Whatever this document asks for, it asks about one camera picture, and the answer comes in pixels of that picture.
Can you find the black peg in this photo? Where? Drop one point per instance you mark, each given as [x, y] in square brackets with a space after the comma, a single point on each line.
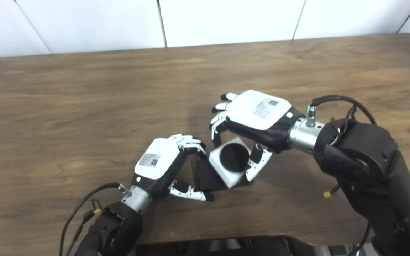
[233, 156]

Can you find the black robot torso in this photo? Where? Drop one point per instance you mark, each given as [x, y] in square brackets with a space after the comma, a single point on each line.
[226, 247]

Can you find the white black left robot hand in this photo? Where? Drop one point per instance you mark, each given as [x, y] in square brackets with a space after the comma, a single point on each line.
[158, 160]

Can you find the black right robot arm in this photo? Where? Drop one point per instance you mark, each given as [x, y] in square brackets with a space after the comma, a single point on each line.
[368, 160]

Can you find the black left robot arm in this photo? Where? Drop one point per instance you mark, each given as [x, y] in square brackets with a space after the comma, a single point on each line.
[116, 231]

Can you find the white square piece with hole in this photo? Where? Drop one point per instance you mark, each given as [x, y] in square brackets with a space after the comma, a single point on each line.
[226, 177]

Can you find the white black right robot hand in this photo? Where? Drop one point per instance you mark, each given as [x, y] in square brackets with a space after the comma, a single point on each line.
[258, 113]

